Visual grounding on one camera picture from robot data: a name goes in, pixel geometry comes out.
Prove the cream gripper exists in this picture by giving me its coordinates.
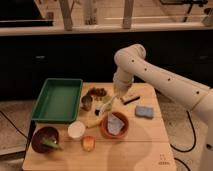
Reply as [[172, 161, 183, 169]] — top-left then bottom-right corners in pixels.
[[114, 83, 130, 98]]

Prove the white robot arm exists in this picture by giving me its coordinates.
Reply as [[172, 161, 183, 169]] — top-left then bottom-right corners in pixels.
[[113, 44, 213, 171]]

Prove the light green plastic cup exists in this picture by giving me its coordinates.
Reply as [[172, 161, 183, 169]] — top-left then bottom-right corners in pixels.
[[102, 96, 114, 111]]

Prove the black scraper brush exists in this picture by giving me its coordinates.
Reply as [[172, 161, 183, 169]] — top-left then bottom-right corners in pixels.
[[121, 95, 140, 105]]

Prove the small metal cup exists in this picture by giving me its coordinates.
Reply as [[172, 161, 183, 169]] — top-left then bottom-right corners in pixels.
[[81, 95, 93, 111]]

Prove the white plastic cup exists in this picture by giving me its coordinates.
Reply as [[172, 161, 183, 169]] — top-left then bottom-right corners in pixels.
[[68, 121, 86, 140]]

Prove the blue sponge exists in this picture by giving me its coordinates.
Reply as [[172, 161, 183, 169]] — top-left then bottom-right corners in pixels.
[[135, 106, 154, 118]]

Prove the light blue cloth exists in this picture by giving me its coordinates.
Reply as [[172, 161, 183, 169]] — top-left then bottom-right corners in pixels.
[[107, 113, 124, 135]]

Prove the yellow banana toy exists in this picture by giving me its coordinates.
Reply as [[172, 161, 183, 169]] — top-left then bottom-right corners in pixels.
[[86, 118, 102, 128]]

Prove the orange terracotta bowl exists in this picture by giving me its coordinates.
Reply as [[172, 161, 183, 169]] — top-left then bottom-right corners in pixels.
[[100, 112, 129, 139]]

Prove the wooden table board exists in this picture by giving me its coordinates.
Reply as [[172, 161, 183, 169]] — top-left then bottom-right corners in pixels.
[[23, 83, 176, 171]]

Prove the green plastic tray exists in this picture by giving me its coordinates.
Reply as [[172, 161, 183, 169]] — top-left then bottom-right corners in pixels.
[[32, 78, 83, 123]]

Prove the orange fruit toy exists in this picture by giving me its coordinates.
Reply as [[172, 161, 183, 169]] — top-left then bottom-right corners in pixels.
[[82, 136, 95, 152]]

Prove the dark red bowl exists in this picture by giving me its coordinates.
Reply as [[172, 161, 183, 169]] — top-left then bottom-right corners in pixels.
[[31, 127, 59, 153]]

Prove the green vegetable toy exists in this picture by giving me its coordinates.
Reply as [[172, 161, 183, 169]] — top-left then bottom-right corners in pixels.
[[41, 138, 62, 150]]

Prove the black power cable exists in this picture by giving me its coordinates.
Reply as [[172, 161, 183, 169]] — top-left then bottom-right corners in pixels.
[[169, 109, 199, 154]]

